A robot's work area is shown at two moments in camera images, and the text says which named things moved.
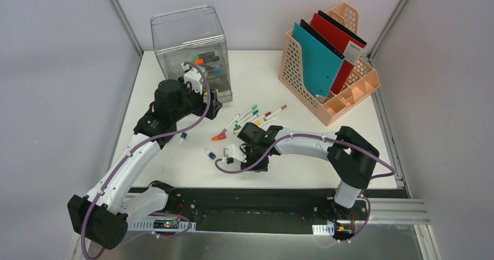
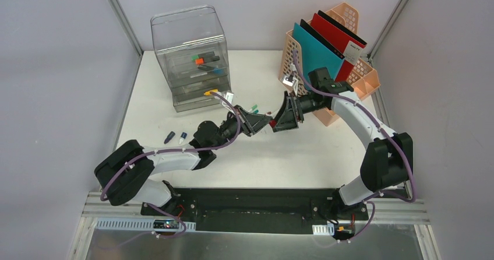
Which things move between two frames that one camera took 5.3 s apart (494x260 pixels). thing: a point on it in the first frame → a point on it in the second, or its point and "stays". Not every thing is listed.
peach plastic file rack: [362, 83] stays
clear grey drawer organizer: [193, 35] stays
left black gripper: [210, 106] → [242, 120]
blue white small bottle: [183, 136] stays
